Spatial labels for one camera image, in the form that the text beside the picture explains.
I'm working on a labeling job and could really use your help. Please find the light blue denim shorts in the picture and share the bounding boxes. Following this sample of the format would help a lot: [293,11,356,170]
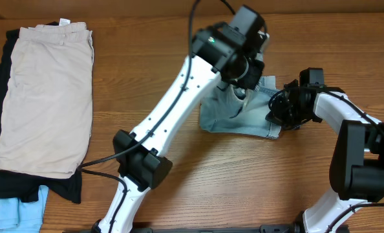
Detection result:
[199,76,281,139]

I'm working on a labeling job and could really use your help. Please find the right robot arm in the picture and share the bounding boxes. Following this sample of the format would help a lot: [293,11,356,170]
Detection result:
[260,68,384,233]

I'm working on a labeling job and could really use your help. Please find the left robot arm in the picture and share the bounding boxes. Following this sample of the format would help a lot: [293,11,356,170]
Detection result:
[91,5,266,232]

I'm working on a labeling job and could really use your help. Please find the beige folded shorts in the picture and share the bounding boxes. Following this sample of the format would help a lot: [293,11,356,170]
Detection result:
[0,22,94,179]

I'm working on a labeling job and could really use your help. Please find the black garment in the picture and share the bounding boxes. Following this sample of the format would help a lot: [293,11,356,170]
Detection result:
[0,29,82,204]

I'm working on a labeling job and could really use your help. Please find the light blue cloth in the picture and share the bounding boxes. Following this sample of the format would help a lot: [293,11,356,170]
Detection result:
[0,185,49,233]

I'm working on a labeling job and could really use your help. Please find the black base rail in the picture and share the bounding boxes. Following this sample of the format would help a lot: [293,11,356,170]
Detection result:
[62,224,351,233]

